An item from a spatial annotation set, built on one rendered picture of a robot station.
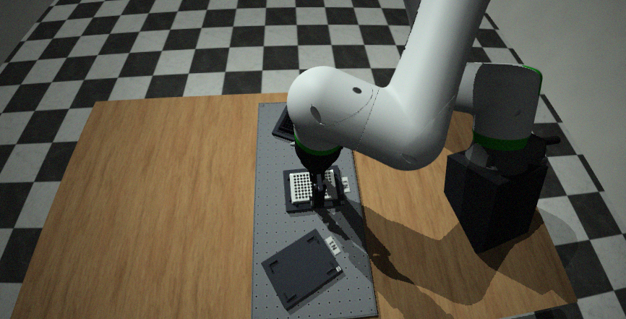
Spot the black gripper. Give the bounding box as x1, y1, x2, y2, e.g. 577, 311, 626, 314
300, 160, 332, 207

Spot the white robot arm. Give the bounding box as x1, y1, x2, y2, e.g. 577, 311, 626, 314
287, 0, 560, 176

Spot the white label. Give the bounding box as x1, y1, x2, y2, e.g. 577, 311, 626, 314
325, 236, 340, 255
341, 177, 350, 192

